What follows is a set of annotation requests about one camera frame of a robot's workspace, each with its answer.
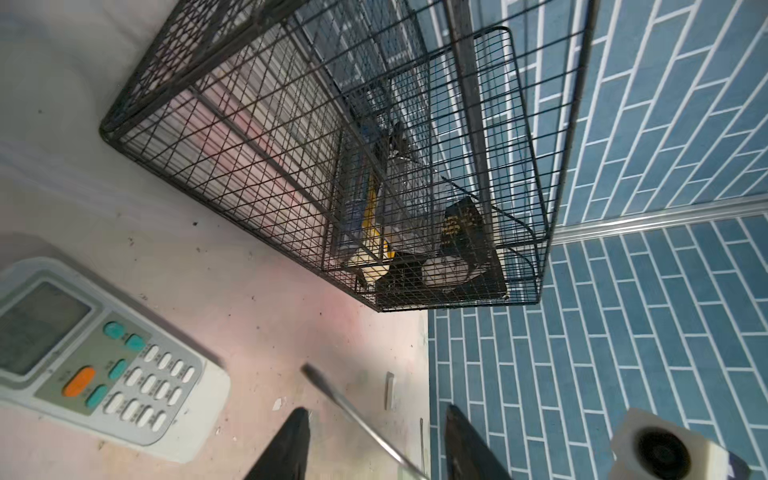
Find small white battery cover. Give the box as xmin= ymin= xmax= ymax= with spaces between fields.
xmin=384 ymin=372 xmax=396 ymax=411

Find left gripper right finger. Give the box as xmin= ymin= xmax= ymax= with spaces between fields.
xmin=444 ymin=404 xmax=511 ymax=480

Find black round item in basket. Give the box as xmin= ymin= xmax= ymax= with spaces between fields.
xmin=374 ymin=196 xmax=507 ymax=310

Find orange black screwdriver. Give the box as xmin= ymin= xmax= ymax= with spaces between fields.
xmin=301 ymin=363 xmax=428 ymax=480

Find grey remote with teal buttons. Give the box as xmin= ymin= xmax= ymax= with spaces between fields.
xmin=1 ymin=257 xmax=231 ymax=463

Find yellow item in basket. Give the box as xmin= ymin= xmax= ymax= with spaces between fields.
xmin=343 ymin=179 xmax=395 ymax=291

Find black wire mesh basket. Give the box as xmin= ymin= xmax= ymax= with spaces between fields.
xmin=99 ymin=1 xmax=599 ymax=312

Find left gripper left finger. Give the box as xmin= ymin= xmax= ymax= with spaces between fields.
xmin=244 ymin=407 xmax=311 ymax=480

